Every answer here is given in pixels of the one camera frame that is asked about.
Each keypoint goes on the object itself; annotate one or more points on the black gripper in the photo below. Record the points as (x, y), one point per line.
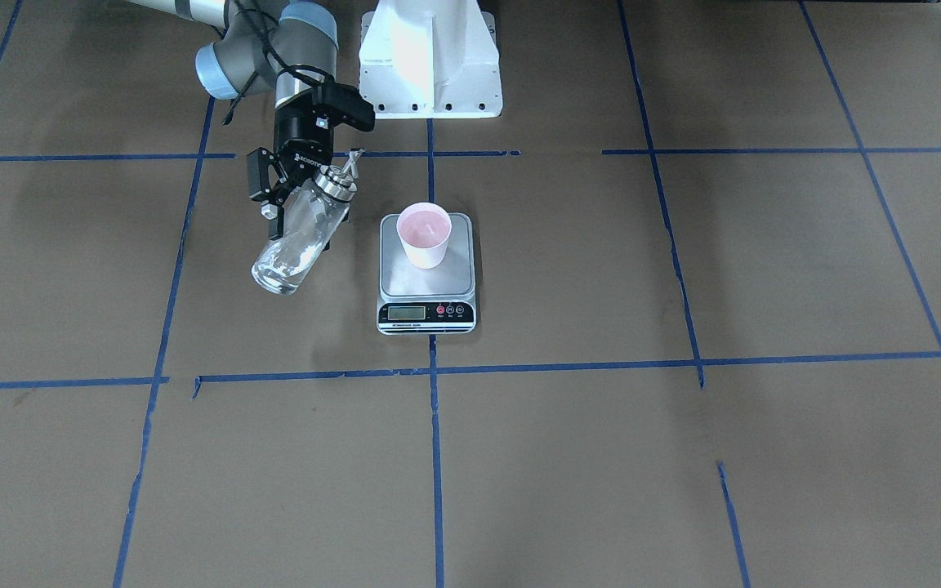
(294, 135)

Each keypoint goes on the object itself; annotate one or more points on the glass sauce bottle metal spout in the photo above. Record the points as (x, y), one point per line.
(303, 220)

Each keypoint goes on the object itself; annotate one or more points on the pink plastic cup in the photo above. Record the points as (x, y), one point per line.
(424, 230)

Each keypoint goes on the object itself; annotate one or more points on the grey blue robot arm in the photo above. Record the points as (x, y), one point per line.
(288, 48)

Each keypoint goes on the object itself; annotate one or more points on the white digital kitchen scale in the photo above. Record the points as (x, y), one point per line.
(440, 300)

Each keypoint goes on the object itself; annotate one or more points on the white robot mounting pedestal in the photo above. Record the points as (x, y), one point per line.
(430, 59)

